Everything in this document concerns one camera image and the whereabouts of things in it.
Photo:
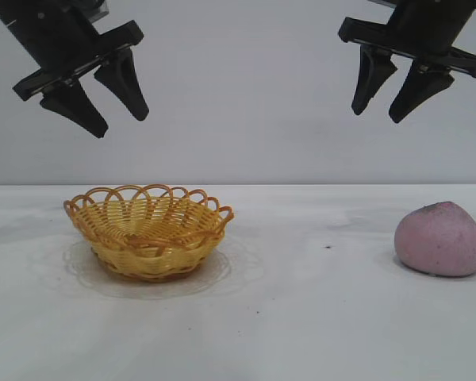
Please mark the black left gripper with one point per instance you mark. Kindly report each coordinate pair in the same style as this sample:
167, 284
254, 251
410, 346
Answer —
59, 31

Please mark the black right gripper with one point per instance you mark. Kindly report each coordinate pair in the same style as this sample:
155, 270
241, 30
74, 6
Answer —
428, 28

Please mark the yellow woven plastic basket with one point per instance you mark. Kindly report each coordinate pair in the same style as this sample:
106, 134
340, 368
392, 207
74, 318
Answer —
150, 246

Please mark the pink toy peach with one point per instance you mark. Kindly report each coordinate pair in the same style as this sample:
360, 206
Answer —
440, 242

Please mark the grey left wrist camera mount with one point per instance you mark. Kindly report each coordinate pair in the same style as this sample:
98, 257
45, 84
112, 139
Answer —
97, 8

